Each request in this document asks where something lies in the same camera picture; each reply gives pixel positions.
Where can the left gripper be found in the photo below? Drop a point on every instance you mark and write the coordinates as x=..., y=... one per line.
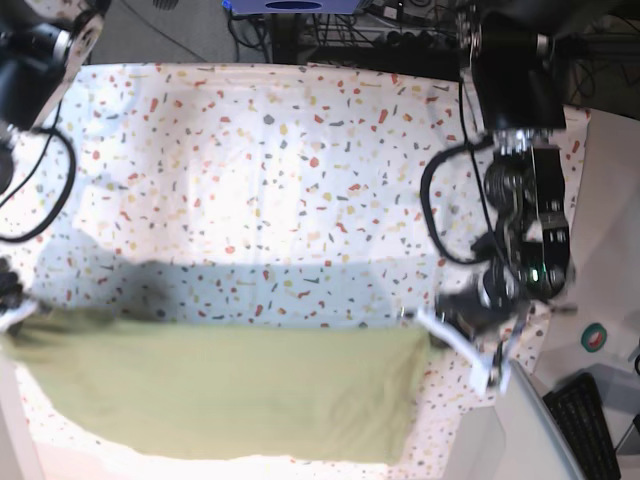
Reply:
x=493, y=297

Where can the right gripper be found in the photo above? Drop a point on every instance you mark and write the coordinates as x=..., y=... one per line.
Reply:
x=12, y=291

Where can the green t-shirt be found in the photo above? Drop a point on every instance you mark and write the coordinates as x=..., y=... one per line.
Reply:
x=221, y=392

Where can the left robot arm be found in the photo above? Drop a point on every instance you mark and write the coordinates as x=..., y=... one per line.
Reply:
x=527, y=247

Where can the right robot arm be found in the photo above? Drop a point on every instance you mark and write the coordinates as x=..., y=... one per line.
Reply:
x=43, y=47

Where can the green tape roll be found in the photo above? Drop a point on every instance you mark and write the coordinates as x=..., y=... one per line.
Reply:
x=594, y=337

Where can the black keyboard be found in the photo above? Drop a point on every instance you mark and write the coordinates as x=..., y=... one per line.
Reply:
x=577, y=411

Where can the grey plastic bin right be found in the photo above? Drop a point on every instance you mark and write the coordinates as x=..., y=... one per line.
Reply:
x=534, y=446

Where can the terrazzo pattern white tablecloth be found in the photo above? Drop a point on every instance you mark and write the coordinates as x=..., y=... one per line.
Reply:
x=242, y=194

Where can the blue box at top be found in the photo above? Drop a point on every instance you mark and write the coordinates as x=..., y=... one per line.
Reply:
x=247, y=7

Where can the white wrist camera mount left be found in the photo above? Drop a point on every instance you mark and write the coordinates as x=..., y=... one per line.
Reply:
x=488, y=370

